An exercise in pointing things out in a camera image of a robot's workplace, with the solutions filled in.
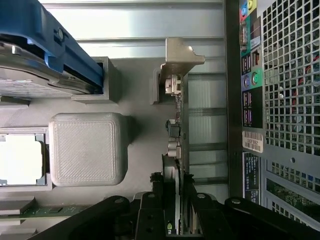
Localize green RAM stick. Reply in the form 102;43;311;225
0;204;94;220

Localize hard disk in blue caddy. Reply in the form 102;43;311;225
0;0;105;95

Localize grey 3D-printed parts rack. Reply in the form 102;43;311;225
0;56;186;240

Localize silver CPU chip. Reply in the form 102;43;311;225
0;133;44;186

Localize white barcode sticker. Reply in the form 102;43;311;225
242;129;265;153

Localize grey PC case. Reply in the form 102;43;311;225
224;0;320;231

